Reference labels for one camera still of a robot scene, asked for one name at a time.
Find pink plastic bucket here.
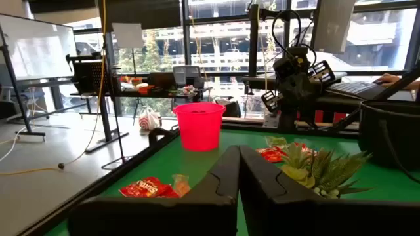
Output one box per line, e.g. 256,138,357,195
173,102,227,153

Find black whiteboard stand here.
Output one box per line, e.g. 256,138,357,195
0,26,47,142

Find black monitor pole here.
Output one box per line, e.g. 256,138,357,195
247,3,261,78

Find yellow hanging cable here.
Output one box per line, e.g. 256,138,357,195
0,0,108,176

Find white bag red rings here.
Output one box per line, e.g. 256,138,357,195
138,105,161,131

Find dark open laptop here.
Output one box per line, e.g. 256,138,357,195
146,71,175,88

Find pile of wrapped candies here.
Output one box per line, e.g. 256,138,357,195
181,84,198,96

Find potted artificial succulent plant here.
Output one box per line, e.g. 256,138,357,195
280,142,375,200

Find black pegboard panel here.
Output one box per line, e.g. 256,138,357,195
72,60,106,94

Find black standing desk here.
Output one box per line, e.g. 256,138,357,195
65,52,211,153

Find person's hand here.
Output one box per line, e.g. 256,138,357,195
375,73,420,92

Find white whiteboard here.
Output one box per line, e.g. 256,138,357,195
0,12,78,81

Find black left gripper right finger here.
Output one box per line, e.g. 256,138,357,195
239,145,420,236

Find red cabinet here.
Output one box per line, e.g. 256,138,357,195
297,110,347,125

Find grey top desk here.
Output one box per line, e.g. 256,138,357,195
242,72,348,91

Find grey computer monitor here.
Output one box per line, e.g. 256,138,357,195
313,0,357,55

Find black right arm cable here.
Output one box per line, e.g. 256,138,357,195
270,9,318,68

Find black plastic bucket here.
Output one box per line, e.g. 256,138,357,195
358,99,420,184

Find black tripod stand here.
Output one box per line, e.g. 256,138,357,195
100,32,129,170

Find clear green candy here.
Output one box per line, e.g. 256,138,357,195
264,135,289,148

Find clear wrapped orange candy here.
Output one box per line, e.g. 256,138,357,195
171,173,192,197

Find white floor cable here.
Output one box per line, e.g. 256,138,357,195
0,126,27,163

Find black backpack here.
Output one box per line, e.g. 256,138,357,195
215,97,242,119

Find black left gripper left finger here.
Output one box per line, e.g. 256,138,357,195
68,145,242,236

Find black table edge bracket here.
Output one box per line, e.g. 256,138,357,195
148,127,175,148

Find orange bowl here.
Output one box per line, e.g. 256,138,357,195
136,85,156,96

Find green table mat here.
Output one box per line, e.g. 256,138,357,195
44,128,420,236

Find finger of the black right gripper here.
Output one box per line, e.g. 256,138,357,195
308,60,336,87
261,90,280,113

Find grey keyboard tray desk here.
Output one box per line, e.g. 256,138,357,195
314,94,365,114

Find grey mesh office chair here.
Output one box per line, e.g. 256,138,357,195
172,64,202,89

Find white panel on stand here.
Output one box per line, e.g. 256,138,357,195
111,22,145,49

